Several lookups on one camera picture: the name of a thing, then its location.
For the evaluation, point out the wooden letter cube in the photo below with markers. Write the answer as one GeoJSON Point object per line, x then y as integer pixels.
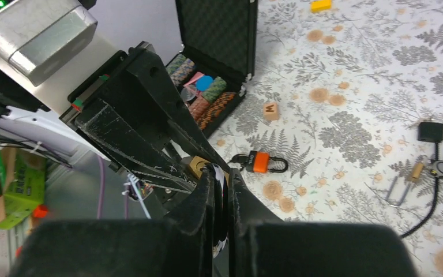
{"type": "Point", "coordinates": [271, 111]}

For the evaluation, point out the black poker chip case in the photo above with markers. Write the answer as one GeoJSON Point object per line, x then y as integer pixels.
{"type": "Point", "coordinates": [220, 38]}

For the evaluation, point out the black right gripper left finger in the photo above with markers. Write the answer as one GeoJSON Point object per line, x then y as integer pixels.
{"type": "Point", "coordinates": [180, 244]}

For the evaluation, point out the yellow block near case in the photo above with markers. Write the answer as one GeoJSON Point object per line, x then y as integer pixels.
{"type": "Point", "coordinates": [320, 5]}

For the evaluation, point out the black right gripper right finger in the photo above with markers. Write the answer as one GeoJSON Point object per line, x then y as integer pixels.
{"type": "Point", "coordinates": [261, 244]}

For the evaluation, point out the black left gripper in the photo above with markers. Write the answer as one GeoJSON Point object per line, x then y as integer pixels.
{"type": "Point", "coordinates": [101, 123]}

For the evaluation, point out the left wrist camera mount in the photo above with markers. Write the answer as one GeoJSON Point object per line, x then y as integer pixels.
{"type": "Point", "coordinates": [36, 39]}

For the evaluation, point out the large brass padlock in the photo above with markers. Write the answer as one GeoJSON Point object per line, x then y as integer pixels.
{"type": "Point", "coordinates": [195, 164]}

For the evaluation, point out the small orange black padlock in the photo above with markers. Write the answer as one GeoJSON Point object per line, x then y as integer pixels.
{"type": "Point", "coordinates": [260, 162]}

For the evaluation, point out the small brass padlock keys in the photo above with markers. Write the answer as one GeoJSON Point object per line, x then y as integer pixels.
{"type": "Point", "coordinates": [435, 169]}

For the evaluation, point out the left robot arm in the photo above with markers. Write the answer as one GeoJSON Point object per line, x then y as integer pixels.
{"type": "Point", "coordinates": [120, 104]}

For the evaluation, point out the floral table cloth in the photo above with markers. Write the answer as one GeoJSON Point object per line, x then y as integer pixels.
{"type": "Point", "coordinates": [352, 84]}

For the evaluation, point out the green cardboard box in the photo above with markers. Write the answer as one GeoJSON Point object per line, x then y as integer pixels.
{"type": "Point", "coordinates": [22, 185]}

